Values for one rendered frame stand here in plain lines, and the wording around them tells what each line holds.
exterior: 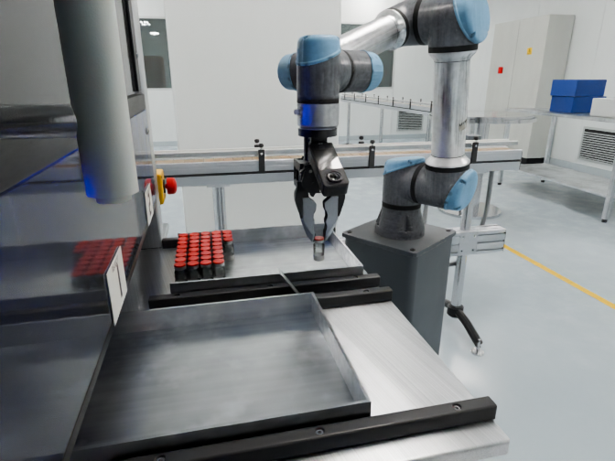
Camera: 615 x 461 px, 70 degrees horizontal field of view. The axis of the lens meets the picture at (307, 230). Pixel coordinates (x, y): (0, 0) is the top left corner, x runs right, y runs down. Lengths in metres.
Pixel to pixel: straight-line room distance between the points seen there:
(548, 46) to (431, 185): 6.23
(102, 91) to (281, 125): 2.17
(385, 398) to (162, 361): 0.29
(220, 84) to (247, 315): 1.75
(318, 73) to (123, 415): 0.57
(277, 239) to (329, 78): 0.41
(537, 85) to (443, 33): 6.22
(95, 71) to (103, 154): 0.04
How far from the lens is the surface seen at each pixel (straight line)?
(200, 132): 2.35
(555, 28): 7.44
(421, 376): 0.61
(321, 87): 0.78
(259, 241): 1.02
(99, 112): 0.23
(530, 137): 7.39
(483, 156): 2.12
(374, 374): 0.60
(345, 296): 0.74
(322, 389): 0.57
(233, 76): 2.34
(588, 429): 2.09
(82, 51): 0.23
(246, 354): 0.63
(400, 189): 1.29
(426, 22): 1.18
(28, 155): 0.33
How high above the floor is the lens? 1.24
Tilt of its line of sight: 19 degrees down
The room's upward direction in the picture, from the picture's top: straight up
